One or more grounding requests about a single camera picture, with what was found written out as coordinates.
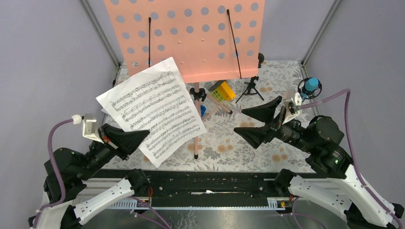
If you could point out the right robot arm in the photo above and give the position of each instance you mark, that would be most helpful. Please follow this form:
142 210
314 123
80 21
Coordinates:
358 206

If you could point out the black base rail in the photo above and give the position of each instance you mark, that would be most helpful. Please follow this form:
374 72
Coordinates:
181 184

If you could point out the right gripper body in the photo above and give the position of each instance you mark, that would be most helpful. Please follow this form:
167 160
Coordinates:
282 132

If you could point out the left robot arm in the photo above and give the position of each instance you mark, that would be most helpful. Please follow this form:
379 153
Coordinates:
68 169

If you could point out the pink music stand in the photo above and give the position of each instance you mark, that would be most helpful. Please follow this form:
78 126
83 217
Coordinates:
210 40

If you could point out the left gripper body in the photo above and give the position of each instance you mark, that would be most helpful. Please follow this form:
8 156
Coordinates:
110 140

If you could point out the white slotted cable duct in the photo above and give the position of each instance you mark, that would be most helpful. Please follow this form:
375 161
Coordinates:
216 203

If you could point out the black microphone on tripod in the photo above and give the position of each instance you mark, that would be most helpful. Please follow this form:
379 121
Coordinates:
251 86

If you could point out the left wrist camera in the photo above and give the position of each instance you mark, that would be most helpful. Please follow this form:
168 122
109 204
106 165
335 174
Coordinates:
89 126

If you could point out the green toy grid piece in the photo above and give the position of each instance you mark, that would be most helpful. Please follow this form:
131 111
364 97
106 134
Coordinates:
217 95

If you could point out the blue toy car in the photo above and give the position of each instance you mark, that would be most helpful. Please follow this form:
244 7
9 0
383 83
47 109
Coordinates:
203 109

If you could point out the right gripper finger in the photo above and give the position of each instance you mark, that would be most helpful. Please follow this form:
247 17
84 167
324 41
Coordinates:
263 113
254 136

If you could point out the yellow toy block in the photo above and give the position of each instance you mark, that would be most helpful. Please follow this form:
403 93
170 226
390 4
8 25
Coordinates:
226 91

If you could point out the floral table cloth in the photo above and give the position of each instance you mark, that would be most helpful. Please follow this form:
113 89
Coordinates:
221 149

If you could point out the blue microphone on tripod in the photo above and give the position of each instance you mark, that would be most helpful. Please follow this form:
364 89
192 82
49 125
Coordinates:
309 88

